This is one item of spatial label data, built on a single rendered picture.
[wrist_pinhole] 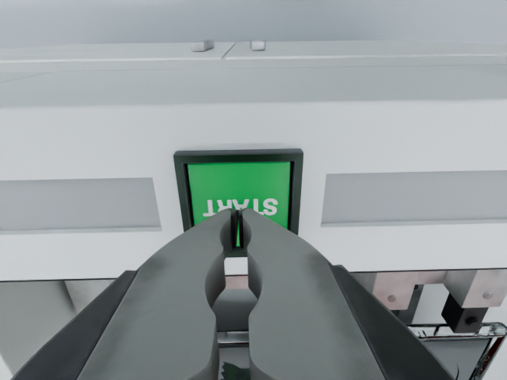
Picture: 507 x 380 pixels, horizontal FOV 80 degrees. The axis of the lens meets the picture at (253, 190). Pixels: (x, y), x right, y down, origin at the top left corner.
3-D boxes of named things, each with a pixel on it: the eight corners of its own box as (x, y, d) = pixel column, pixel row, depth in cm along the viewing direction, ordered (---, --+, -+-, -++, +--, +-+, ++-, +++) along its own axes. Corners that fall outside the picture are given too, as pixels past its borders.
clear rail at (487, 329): (499, 327, 30) (509, 340, 29) (115, 338, 29) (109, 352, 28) (503, 317, 29) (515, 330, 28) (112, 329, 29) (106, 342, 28)
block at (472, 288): (478, 283, 29) (502, 309, 26) (442, 284, 28) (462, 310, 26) (510, 209, 25) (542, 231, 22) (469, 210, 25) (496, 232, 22)
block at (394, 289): (393, 286, 28) (408, 311, 26) (357, 286, 28) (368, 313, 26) (413, 212, 25) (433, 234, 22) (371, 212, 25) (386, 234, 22)
